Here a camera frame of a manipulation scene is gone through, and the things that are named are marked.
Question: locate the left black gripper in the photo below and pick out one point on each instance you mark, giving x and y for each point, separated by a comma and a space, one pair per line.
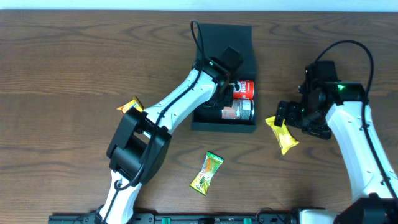
224, 94

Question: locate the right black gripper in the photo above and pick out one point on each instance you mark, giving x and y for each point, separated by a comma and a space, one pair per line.
282, 111

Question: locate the silver-sided Pringles can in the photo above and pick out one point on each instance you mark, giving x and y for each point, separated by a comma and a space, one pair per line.
241, 109

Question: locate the red Pringles can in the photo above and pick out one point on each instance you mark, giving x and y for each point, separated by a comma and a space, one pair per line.
243, 89

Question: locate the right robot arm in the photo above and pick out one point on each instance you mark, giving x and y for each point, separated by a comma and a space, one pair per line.
332, 108

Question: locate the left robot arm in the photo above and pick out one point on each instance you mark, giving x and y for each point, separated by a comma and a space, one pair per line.
141, 141

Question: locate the dark green open box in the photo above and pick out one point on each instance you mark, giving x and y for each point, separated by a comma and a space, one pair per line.
232, 44

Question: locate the green yellow snack packet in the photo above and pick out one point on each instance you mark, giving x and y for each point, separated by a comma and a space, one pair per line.
203, 179

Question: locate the orange snack packet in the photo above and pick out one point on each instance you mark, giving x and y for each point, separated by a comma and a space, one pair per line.
134, 103

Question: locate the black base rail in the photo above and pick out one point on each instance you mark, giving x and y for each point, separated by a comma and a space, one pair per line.
148, 218

